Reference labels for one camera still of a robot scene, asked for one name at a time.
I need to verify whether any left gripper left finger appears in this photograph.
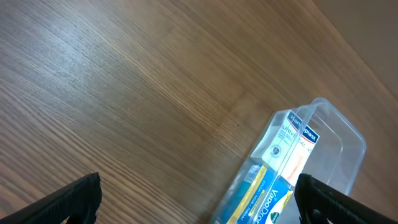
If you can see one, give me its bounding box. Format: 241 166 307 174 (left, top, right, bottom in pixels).
1 172 102 224

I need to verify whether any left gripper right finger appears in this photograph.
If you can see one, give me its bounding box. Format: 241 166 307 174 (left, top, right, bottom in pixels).
294 174 397 224

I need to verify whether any blue yellow VapoDrops box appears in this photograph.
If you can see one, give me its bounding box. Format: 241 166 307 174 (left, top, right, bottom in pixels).
215 164 293 224

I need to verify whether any Hansaplast plaster box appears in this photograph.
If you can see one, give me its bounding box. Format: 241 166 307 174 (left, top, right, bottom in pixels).
251 110 320 186

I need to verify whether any clear plastic container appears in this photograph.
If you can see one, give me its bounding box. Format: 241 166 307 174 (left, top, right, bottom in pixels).
210 98 366 223

